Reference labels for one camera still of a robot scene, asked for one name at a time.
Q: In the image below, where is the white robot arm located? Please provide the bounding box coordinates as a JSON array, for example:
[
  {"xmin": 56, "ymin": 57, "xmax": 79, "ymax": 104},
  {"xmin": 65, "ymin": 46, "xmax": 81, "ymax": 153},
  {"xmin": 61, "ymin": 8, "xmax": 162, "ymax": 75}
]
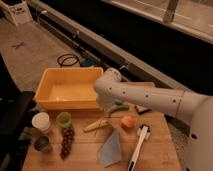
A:
[{"xmin": 93, "ymin": 68, "xmax": 213, "ymax": 171}]

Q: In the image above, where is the green plastic cup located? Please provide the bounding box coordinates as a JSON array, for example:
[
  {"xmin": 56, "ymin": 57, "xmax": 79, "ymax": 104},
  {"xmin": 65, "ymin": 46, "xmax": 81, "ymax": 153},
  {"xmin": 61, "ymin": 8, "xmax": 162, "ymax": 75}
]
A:
[{"xmin": 56, "ymin": 112, "xmax": 71, "ymax": 128}]

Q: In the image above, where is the white paper cup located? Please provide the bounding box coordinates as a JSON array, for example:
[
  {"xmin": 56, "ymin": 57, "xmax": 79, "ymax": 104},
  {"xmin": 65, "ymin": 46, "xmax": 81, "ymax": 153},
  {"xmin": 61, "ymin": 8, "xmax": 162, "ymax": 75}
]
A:
[{"xmin": 31, "ymin": 112, "xmax": 51, "ymax": 133}]

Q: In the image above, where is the small metal cup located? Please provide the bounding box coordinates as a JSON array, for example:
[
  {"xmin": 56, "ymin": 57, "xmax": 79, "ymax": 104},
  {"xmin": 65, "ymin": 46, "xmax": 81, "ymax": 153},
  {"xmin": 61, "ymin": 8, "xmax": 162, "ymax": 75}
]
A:
[{"xmin": 34, "ymin": 136, "xmax": 52, "ymax": 153}]

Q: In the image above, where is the green toy pepper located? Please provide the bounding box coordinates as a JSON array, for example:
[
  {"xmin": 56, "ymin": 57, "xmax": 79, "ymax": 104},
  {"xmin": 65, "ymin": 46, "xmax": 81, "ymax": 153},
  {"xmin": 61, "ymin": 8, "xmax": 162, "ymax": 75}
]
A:
[{"xmin": 107, "ymin": 104, "xmax": 129, "ymax": 117}]

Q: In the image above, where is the blue object on floor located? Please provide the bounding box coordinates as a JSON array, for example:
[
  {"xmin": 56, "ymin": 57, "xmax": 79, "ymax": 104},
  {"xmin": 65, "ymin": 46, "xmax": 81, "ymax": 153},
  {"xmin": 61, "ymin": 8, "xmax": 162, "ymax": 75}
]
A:
[{"xmin": 80, "ymin": 59, "xmax": 95, "ymax": 67}]

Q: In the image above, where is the orange toy peach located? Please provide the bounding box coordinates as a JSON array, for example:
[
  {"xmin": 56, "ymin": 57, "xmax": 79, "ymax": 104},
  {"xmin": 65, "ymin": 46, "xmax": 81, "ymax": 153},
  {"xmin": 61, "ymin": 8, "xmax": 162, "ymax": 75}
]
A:
[{"xmin": 121, "ymin": 116, "xmax": 135, "ymax": 129}]

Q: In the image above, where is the brown black whiteboard eraser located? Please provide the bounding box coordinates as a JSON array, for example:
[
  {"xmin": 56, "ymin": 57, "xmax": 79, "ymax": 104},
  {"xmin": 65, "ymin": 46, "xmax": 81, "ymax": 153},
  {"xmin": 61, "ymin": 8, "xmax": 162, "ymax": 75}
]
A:
[{"xmin": 135, "ymin": 105, "xmax": 149, "ymax": 115}]

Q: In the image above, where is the yellow plastic tub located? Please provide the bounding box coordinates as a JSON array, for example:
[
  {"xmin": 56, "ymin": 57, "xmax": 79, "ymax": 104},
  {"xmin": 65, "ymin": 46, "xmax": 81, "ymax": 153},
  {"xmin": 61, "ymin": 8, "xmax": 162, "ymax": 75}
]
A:
[{"xmin": 34, "ymin": 67, "xmax": 103, "ymax": 110}]

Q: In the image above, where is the bunch of dark grapes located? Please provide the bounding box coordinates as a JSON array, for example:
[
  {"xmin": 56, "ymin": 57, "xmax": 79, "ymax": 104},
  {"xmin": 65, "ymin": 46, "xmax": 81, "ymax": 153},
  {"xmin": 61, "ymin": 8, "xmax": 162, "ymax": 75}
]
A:
[{"xmin": 60, "ymin": 128, "xmax": 74, "ymax": 160}]

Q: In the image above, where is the blue folded cloth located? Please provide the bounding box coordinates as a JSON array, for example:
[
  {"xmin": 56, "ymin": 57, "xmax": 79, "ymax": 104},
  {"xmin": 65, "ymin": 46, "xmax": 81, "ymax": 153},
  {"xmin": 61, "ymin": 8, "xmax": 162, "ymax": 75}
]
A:
[{"xmin": 97, "ymin": 129, "xmax": 122, "ymax": 167}]

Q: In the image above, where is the black chair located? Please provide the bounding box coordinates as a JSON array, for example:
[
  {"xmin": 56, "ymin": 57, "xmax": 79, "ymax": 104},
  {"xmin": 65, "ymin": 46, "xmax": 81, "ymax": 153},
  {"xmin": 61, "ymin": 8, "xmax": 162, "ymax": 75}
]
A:
[{"xmin": 0, "ymin": 54, "xmax": 36, "ymax": 171}]

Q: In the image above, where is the white storage crate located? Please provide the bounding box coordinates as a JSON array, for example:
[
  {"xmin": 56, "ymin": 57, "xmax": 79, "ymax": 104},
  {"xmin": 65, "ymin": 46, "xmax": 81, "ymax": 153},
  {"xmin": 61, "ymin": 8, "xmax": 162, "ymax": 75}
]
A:
[{"xmin": 0, "ymin": 0, "xmax": 33, "ymax": 26}]

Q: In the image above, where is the black coiled cable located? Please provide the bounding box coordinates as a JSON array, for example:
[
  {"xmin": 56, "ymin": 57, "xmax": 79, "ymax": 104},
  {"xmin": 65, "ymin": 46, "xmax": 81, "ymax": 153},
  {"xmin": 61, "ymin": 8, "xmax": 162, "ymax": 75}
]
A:
[{"xmin": 56, "ymin": 53, "xmax": 81, "ymax": 68}]

